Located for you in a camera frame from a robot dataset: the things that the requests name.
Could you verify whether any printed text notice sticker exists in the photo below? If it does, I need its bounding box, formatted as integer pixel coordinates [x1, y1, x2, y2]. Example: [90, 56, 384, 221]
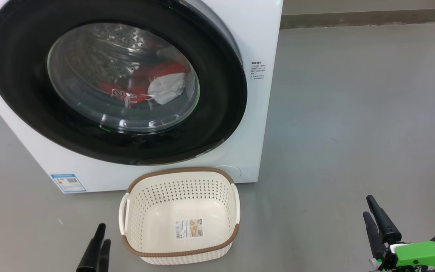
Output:
[250, 60, 266, 80]

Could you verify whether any white product label sticker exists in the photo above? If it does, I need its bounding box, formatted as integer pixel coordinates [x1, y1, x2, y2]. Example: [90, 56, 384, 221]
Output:
[175, 218, 204, 240]

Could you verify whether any cream laundry basket brown rim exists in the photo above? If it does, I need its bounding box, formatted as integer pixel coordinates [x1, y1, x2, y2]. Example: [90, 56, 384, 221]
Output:
[119, 167, 241, 265]

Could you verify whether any red and white jersey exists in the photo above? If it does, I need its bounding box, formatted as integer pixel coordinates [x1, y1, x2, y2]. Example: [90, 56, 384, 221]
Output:
[97, 49, 188, 108]

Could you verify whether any white front-load washing machine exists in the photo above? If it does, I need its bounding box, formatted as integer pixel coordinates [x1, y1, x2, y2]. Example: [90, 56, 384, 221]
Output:
[0, 0, 284, 194]

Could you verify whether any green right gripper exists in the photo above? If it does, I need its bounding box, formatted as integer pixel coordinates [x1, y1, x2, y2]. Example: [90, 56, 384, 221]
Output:
[363, 195, 435, 272]

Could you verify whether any dark washing machine door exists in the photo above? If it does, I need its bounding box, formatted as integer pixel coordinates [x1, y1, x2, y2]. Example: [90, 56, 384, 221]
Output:
[0, 0, 248, 165]

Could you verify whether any round white filter cover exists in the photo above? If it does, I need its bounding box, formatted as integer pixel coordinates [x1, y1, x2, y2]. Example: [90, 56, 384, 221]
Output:
[214, 165, 242, 179]

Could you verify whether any blue energy label sticker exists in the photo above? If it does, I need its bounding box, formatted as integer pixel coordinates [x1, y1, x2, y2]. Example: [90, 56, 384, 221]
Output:
[50, 173, 87, 193]

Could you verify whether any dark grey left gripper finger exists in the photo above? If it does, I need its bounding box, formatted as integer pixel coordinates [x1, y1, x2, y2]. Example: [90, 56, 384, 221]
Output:
[97, 239, 111, 272]
[76, 223, 106, 272]

